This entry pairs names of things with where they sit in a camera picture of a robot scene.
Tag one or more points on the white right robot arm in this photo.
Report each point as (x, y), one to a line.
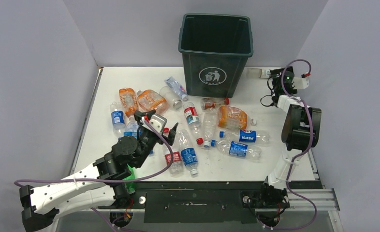
(300, 132)

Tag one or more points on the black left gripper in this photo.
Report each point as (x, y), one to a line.
(139, 114)

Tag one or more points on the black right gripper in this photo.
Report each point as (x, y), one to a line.
(274, 81)

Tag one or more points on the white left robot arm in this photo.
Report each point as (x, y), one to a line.
(101, 183)

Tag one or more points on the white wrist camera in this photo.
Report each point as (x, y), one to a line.
(301, 82)
(157, 121)

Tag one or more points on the crushed clear bottle white cap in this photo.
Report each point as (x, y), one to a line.
(176, 87)

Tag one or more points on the Pepsi bottle blue label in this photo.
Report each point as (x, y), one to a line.
(246, 136)

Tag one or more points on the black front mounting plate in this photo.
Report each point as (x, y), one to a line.
(207, 201)

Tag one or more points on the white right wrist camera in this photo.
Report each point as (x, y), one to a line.
(301, 82)

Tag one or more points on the green plastic bottle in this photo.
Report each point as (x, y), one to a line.
(130, 186)

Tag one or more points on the clear bottle blue label right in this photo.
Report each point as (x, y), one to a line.
(237, 149)

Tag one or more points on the light blue water bottle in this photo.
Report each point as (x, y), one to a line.
(131, 128)

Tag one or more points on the clear bottle red label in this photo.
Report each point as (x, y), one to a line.
(193, 121)

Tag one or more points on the dark green plastic trash bin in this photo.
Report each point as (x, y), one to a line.
(215, 49)

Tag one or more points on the small brown red-capped bottle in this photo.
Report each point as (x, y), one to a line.
(209, 103)

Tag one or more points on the crushed orange bottle far left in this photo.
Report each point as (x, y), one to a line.
(129, 101)

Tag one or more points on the blue label bottle front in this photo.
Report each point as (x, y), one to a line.
(187, 152)

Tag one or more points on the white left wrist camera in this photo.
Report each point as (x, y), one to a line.
(157, 121)

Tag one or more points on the crushed orange bottle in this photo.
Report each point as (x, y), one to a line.
(129, 101)
(233, 118)
(150, 100)

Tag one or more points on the crushed orange bottle right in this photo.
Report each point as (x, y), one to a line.
(233, 118)

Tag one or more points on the red label bottle front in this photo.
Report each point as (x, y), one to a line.
(176, 169)

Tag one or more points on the aluminium rail frame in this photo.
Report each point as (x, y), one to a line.
(305, 181)

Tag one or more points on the crushed orange bottle middle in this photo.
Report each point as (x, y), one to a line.
(150, 100)

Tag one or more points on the blue label bottle far left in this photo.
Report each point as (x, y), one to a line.
(117, 117)

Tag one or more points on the small clear bottle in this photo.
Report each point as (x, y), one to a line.
(258, 73)

